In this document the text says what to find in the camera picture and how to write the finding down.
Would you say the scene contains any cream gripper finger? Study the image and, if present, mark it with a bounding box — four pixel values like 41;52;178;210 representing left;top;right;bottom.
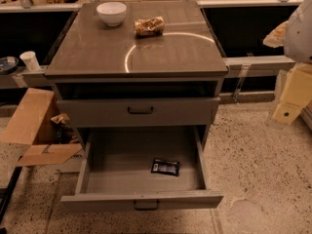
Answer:
263;21;288;48
271;63;312;125

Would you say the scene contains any dark rxbar blueberry wrapper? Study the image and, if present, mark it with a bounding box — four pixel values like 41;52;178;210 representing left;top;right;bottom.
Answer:
151;158;179;176

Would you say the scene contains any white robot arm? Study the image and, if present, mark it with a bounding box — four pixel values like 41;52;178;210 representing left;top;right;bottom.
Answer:
263;0;312;125

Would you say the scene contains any open grey middle drawer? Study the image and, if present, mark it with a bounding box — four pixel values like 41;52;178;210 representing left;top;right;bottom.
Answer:
61;126;223;212

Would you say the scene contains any grey drawer cabinet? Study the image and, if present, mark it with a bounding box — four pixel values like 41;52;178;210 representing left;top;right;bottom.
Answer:
45;1;228;143

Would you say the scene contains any closed grey top drawer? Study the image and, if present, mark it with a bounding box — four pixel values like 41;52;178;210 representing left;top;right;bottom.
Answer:
58;97;219;128

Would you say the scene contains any crumpled gold snack bag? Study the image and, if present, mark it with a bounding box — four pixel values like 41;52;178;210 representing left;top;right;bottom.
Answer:
134;17;165;37

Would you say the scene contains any white ceramic bowl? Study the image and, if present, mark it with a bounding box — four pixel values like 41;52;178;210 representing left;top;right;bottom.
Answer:
97;2;127;26

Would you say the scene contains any white paper cup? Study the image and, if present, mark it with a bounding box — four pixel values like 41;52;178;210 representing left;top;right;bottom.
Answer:
19;51;40;71

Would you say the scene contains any open cardboard box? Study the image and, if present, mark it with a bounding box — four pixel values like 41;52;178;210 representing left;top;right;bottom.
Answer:
0;88;82;167

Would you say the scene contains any dark round dish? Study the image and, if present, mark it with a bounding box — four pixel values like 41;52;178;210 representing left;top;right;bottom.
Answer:
0;57;19;75

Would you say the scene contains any grey metal rail frame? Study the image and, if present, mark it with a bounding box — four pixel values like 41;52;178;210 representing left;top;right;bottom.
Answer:
0;0;312;104

